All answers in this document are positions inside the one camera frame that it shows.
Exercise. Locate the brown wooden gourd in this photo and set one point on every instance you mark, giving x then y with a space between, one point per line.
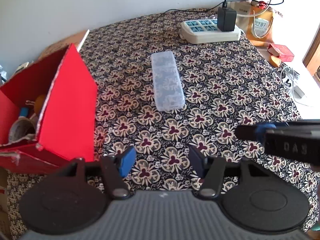
40 102

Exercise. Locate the small red box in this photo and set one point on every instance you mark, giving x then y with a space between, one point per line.
282 52

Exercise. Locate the white charger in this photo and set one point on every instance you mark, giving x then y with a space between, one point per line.
299 91

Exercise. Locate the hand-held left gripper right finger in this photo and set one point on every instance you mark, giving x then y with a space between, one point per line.
196 161

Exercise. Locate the red cardboard box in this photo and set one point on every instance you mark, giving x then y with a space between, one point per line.
72 110

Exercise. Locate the wooden door frame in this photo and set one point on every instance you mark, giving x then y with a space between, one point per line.
313 60

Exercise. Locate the grey tape roll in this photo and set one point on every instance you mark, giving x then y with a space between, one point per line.
17 130

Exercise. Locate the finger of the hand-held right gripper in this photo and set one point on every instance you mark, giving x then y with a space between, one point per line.
248 132

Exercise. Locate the brown carton with red mark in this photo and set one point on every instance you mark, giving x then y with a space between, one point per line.
4 205

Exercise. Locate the beige paper bag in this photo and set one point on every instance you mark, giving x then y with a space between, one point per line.
240 17

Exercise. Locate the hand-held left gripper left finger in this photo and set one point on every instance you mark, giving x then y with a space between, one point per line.
128 160

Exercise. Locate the white tube with blue cap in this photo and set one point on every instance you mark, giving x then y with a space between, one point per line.
24 111

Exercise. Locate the clear plastic case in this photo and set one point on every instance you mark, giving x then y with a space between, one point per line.
167 85

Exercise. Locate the white plastic object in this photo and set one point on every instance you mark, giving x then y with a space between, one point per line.
23 66

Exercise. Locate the white power strip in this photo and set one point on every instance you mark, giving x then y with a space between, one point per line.
207 37

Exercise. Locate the brown cardboard box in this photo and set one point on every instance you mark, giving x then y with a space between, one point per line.
65 42

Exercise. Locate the orange paper bag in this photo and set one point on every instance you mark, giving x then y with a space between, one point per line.
260 38

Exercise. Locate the floral patterned tablecloth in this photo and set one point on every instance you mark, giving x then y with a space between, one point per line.
212 80

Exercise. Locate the black power adapter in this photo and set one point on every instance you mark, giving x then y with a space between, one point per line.
226 20

